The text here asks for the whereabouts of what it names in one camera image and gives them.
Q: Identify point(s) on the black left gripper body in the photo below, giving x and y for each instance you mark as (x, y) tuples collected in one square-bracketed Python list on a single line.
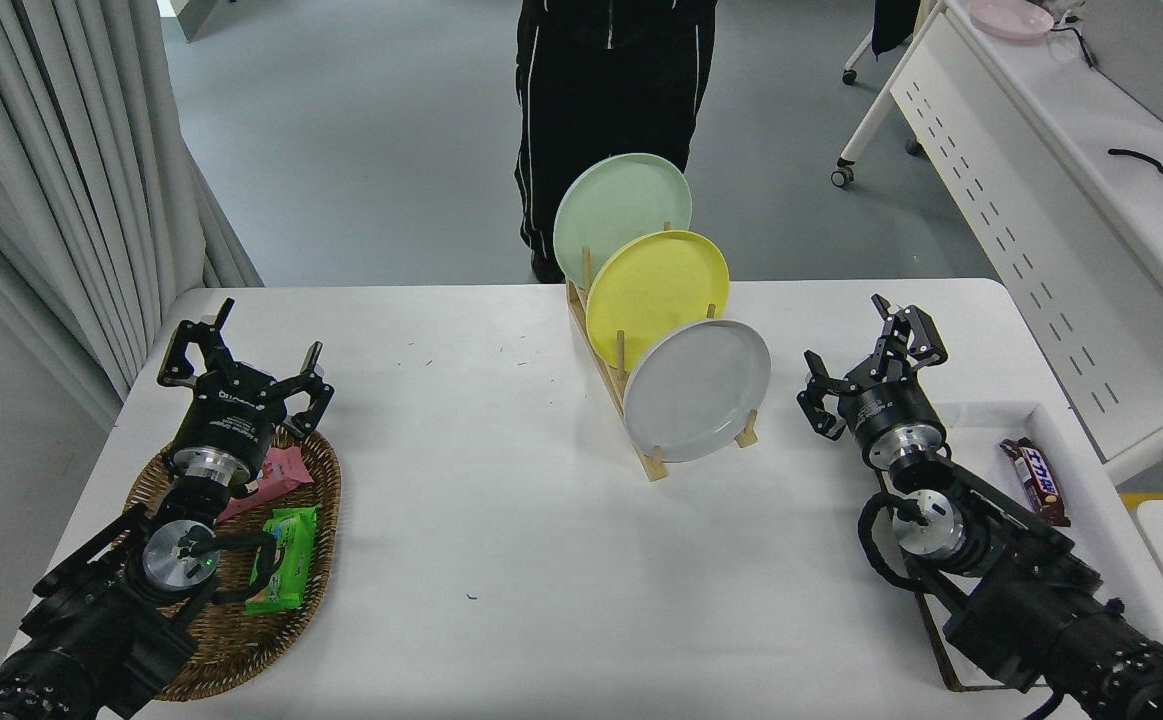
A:
[(231, 415)]

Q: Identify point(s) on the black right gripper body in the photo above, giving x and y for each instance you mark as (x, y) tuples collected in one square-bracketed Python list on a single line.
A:
[(886, 405)]

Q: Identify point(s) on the gray plate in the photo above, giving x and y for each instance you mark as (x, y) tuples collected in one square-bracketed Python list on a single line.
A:
[(696, 390)]

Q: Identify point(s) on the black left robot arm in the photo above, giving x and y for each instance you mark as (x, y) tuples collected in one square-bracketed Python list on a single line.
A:
[(91, 620)]

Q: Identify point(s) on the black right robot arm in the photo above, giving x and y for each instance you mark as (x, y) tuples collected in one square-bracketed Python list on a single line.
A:
[(1031, 590)]

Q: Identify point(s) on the wooden plate rack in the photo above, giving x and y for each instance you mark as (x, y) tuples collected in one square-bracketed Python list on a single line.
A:
[(653, 465)]

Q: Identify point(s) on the yellow plate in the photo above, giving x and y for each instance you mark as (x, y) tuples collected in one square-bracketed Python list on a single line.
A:
[(651, 290)]

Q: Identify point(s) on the pale green plate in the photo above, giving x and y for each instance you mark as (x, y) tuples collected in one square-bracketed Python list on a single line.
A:
[(616, 205)]

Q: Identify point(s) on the pink plate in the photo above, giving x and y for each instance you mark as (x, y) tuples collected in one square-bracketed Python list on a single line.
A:
[(1011, 17)]

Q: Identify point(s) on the pink snack pack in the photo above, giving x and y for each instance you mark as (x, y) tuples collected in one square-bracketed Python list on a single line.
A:
[(281, 475)]

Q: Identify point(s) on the green snack pack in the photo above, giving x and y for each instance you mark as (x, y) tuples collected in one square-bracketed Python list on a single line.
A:
[(286, 560)]

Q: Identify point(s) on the brown chocolate bar white print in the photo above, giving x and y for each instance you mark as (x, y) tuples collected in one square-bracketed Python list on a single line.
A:
[(1036, 480)]

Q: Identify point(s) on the white perforated desk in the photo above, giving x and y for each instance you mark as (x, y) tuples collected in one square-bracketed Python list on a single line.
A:
[(1071, 200)]

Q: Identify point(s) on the gray curtain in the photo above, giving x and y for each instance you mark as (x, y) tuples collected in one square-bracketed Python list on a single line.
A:
[(51, 180)]

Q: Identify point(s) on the brown wicker basket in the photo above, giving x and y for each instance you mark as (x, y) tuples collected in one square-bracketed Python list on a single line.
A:
[(231, 640)]

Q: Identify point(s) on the white tray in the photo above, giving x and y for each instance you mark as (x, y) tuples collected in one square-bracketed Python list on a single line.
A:
[(1101, 510)]

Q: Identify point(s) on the black hanging garment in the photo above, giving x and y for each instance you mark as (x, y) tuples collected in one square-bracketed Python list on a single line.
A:
[(896, 22)]

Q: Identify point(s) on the gray laptop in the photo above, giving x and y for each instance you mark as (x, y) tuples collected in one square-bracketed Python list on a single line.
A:
[(1146, 55)]

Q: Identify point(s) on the person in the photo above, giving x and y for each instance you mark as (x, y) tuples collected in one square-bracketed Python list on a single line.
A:
[(611, 100)]

